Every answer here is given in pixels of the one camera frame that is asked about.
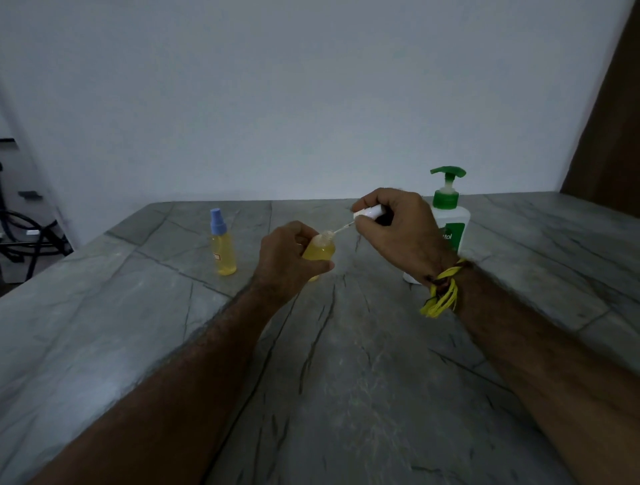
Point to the person's right hand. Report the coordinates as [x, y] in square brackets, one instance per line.
[406, 235]

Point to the person's left hand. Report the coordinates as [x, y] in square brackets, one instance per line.
[280, 265]

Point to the person's left thumb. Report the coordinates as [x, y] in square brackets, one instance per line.
[315, 265]

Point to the person's right fingers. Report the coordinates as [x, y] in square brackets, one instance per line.
[372, 210]

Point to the white spray pump cap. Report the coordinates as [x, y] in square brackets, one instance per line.
[369, 213]

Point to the yellow liquid bottle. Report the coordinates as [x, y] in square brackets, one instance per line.
[318, 252]

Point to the person's right forearm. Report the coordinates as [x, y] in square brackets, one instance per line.
[545, 369]

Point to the person's left forearm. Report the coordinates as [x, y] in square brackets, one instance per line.
[165, 394]

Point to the white green pump soap bottle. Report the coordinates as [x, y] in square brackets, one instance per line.
[447, 220]

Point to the yellow spray bottle blue cap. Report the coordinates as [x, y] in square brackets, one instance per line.
[222, 245]

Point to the yellow thread wristband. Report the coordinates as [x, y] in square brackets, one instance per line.
[441, 292]

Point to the brown wooden door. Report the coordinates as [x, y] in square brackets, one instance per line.
[607, 125]

